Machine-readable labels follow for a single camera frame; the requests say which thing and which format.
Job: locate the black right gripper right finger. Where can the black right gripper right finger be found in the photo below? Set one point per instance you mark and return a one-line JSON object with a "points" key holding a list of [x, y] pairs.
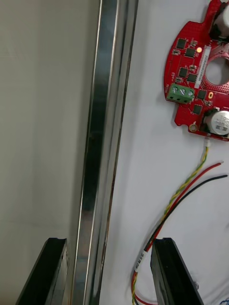
{"points": [[171, 276]]}

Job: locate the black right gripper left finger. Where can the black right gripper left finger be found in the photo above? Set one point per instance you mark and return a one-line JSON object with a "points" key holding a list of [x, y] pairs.
{"points": [[45, 274]]}

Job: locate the round red circuit board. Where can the round red circuit board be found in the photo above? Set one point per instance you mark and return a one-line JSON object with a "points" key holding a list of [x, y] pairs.
{"points": [[186, 71]]}

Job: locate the steel tray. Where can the steel tray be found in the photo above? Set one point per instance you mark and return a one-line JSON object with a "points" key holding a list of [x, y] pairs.
{"points": [[102, 119]]}

